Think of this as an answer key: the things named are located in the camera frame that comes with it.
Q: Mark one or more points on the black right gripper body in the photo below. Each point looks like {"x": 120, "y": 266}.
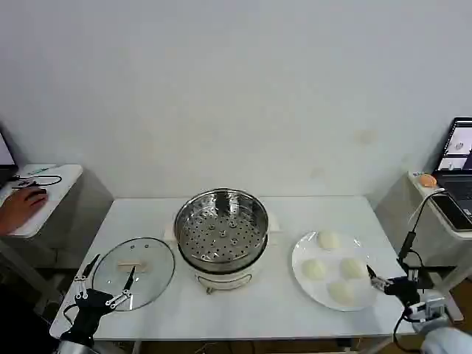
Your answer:
{"x": 403, "y": 289}

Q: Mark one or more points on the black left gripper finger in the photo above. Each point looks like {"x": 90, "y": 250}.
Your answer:
{"x": 84, "y": 282}
{"x": 127, "y": 287}

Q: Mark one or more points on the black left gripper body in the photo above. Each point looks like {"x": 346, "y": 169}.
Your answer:
{"x": 88, "y": 309}

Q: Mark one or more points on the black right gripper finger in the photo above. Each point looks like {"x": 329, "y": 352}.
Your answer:
{"x": 379, "y": 286}
{"x": 372, "y": 274}

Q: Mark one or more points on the white steamed bun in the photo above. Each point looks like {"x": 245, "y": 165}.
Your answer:
{"x": 330, "y": 239}
{"x": 353, "y": 267}
{"x": 313, "y": 268}
{"x": 341, "y": 292}

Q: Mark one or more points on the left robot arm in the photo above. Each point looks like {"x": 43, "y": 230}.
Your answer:
{"x": 73, "y": 347}

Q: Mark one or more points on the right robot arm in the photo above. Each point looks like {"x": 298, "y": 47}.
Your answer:
{"x": 444, "y": 339}

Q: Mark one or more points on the person's hand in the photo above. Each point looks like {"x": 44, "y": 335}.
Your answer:
{"x": 22, "y": 206}

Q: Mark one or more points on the white round plate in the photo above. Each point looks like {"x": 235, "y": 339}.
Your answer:
{"x": 328, "y": 258}

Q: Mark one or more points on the white desk with legs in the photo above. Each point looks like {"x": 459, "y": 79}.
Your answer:
{"x": 420, "y": 199}

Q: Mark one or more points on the white electric cooker base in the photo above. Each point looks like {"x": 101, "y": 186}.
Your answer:
{"x": 225, "y": 282}

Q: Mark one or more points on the white side table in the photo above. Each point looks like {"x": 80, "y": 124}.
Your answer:
{"x": 62, "y": 184}

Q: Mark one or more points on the small orange object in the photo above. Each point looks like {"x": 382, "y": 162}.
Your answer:
{"x": 428, "y": 180}

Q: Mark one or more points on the steel perforated steamer basket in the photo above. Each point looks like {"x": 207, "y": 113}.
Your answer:
{"x": 221, "y": 228}

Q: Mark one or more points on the small green pen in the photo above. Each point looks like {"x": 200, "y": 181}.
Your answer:
{"x": 38, "y": 170}

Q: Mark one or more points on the open laptop with lit screen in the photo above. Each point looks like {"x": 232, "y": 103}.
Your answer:
{"x": 455, "y": 162}

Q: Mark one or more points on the laptop with dark frame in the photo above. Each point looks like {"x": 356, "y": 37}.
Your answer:
{"x": 5, "y": 155}

